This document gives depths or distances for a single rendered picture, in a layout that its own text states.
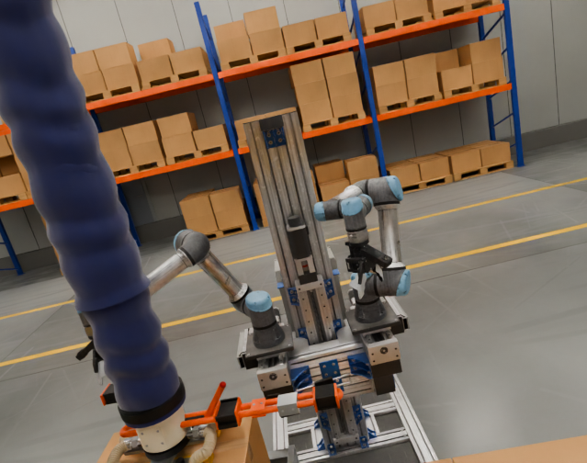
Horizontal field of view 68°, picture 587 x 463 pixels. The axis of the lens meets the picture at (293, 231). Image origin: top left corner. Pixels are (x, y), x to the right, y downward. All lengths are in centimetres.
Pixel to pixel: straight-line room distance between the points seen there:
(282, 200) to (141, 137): 691
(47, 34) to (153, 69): 734
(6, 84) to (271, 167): 108
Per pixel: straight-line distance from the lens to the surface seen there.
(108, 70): 897
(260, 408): 162
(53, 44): 144
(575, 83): 1190
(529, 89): 1134
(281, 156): 200
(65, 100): 140
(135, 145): 884
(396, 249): 198
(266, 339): 205
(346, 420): 248
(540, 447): 217
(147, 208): 1026
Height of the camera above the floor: 203
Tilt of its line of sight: 15 degrees down
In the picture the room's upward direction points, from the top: 14 degrees counter-clockwise
